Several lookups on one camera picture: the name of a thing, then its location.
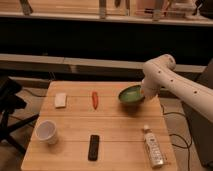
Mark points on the white sponge block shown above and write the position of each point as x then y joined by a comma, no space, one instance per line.
60,100

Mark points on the green ceramic bowl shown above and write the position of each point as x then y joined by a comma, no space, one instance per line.
131,95

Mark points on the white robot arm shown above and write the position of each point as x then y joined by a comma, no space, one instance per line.
159,72

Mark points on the black remote control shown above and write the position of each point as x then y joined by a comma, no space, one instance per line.
93,148

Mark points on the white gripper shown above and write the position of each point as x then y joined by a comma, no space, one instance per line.
149,89

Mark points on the black chair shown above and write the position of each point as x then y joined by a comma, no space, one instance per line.
9,102

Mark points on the white paper cup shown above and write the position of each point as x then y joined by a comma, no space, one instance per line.
46,132

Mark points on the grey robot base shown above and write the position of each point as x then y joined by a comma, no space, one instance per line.
200,128

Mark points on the red chili pepper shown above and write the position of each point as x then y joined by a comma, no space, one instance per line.
95,100

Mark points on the clear plastic bottle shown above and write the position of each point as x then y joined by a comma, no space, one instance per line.
153,148

